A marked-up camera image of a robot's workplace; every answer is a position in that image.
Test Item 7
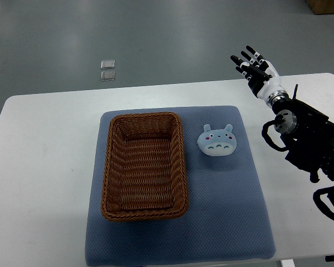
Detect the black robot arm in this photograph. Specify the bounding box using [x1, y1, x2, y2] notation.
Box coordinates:
[262, 89, 334, 221]

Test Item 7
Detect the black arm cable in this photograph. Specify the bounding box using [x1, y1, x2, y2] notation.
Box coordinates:
[312, 186, 334, 223]

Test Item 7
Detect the blue fabric mat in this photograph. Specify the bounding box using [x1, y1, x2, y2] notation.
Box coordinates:
[85, 106, 276, 266]

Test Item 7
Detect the brown wicker basket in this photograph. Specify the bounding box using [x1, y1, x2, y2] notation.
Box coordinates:
[101, 112, 189, 222]

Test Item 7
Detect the cardboard box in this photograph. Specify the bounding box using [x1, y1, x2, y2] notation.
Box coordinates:
[306, 0, 334, 15]

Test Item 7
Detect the white table leg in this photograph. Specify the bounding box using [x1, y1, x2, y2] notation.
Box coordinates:
[281, 259, 295, 267]

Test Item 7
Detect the blue plush toy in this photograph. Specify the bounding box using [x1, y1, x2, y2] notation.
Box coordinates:
[197, 124, 237, 157]

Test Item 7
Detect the upper floor socket plate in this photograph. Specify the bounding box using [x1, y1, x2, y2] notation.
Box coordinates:
[101, 59, 115, 70]

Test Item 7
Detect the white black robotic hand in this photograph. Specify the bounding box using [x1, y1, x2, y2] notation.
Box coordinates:
[230, 46, 282, 101]

